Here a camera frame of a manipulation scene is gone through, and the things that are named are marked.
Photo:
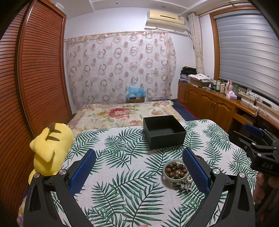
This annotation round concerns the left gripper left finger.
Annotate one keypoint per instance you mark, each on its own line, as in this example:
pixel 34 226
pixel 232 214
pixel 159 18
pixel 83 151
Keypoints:
pixel 39 206

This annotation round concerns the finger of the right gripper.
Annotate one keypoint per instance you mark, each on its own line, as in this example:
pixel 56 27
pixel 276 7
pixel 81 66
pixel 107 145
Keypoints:
pixel 240 140
pixel 256 132

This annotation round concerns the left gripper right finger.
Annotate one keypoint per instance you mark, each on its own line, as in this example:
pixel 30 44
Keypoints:
pixel 238 208

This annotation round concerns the green jade bangle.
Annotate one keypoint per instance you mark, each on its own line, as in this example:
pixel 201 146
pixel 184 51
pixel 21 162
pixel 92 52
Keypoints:
pixel 176 171

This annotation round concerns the silver hair comb ornament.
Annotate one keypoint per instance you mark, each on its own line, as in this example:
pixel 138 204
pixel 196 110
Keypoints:
pixel 185 187

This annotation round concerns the black open jewelry box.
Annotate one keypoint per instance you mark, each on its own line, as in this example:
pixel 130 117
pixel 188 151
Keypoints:
pixel 163 131

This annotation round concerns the right hand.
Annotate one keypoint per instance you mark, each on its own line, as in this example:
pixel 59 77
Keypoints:
pixel 260 184

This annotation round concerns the wooden side cabinet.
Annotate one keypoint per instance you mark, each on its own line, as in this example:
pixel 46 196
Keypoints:
pixel 228 114

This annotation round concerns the pink tissue box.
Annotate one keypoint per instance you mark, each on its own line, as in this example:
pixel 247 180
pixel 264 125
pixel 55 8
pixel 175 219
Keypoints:
pixel 231 95

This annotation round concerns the yellow pikachu plush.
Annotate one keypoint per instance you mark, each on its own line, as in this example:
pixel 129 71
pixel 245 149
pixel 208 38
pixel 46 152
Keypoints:
pixel 51 147

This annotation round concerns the pink bottle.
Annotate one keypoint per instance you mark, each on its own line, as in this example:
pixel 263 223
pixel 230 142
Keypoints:
pixel 229 87

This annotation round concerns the navy blue bed sheet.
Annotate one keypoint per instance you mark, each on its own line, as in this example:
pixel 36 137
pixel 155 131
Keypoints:
pixel 183 111

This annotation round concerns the palm leaf tablecloth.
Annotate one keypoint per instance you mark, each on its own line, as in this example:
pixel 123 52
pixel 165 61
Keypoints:
pixel 126 186

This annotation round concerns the cardboard box on cabinet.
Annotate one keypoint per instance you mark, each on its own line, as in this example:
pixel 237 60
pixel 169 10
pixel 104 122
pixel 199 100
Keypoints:
pixel 199 80

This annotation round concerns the floral bed blanket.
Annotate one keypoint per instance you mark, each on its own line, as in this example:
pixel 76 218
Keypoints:
pixel 99 116

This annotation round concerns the grey window blind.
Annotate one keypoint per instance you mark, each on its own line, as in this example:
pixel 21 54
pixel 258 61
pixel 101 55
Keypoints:
pixel 248 51

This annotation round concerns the stack of folded clothes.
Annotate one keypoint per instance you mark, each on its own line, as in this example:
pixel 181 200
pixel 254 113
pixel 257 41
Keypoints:
pixel 185 72

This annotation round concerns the brown louvered wardrobe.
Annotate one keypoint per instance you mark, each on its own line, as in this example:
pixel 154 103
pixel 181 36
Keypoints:
pixel 33 92

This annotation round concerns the cardboard box with blue bag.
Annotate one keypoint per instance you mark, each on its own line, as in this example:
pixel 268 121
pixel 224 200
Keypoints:
pixel 136 95

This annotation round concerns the beige tied window curtain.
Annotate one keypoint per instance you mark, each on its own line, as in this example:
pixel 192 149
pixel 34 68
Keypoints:
pixel 196 36

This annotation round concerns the circle pattern sheer curtain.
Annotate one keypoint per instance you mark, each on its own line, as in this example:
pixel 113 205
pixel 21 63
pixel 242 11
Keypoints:
pixel 100 68

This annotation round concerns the wall air conditioner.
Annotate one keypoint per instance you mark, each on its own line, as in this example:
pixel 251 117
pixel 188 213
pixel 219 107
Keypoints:
pixel 165 20

